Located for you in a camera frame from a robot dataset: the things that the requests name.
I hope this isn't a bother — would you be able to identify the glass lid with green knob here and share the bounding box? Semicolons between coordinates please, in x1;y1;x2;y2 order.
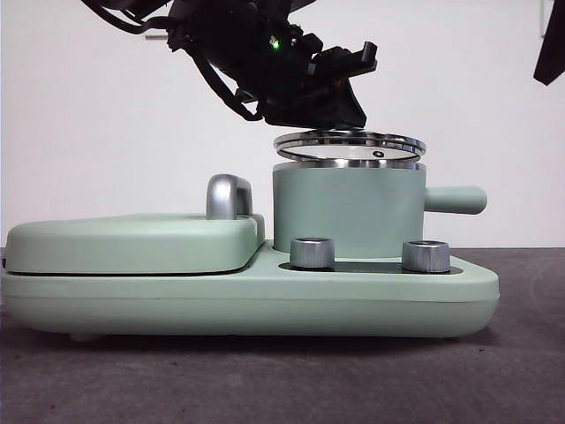
272;127;427;170

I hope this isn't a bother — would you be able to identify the green hinged griddle cover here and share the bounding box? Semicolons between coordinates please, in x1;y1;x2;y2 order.
6;211;267;276

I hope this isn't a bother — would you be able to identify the silver control knob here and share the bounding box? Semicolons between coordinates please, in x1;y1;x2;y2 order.
289;237;335;269
401;239;451;273

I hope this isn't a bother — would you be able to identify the chrome griddle cover handle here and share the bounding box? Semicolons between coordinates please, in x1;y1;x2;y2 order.
206;173;255;221

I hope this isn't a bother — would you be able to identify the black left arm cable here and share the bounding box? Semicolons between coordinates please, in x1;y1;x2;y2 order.
189;43;266;123

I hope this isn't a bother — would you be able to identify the green small pot with handle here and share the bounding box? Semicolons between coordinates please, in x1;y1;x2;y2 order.
271;158;489;261

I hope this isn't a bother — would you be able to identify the green breakfast machine base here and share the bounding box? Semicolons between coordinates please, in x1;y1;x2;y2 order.
0;240;502;344

